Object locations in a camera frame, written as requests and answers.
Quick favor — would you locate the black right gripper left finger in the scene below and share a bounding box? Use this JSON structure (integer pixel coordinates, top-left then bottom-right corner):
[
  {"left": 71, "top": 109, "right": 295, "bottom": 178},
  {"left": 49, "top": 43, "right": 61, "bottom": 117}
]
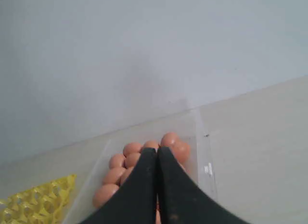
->
[{"left": 82, "top": 148, "right": 157, "bottom": 224}]

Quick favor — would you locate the yellow plastic egg tray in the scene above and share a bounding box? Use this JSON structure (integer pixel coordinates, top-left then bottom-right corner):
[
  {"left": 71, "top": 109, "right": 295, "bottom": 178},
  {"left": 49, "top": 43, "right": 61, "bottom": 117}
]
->
[{"left": 0, "top": 174, "right": 77, "bottom": 224}]

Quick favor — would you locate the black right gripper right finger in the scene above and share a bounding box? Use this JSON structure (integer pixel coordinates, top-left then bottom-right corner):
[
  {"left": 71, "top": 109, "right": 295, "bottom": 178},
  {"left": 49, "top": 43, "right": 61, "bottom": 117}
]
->
[{"left": 156, "top": 147, "right": 247, "bottom": 224}]

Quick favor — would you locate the clear plastic box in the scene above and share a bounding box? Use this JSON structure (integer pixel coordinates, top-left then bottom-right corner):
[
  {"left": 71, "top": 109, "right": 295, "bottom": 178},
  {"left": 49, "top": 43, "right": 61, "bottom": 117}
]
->
[{"left": 64, "top": 110, "right": 217, "bottom": 224}]

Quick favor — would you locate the brown egg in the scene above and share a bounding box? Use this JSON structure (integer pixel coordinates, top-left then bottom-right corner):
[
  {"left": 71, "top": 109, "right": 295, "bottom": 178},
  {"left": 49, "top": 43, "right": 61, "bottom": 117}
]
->
[
  {"left": 123, "top": 142, "right": 142, "bottom": 157},
  {"left": 109, "top": 154, "right": 126, "bottom": 169},
  {"left": 143, "top": 140, "right": 159, "bottom": 150},
  {"left": 102, "top": 167, "right": 126, "bottom": 185},
  {"left": 120, "top": 167, "right": 134, "bottom": 185},
  {"left": 92, "top": 184, "right": 119, "bottom": 208},
  {"left": 160, "top": 132, "right": 180, "bottom": 147},
  {"left": 124, "top": 153, "right": 141, "bottom": 169},
  {"left": 172, "top": 140, "right": 191, "bottom": 164}
]

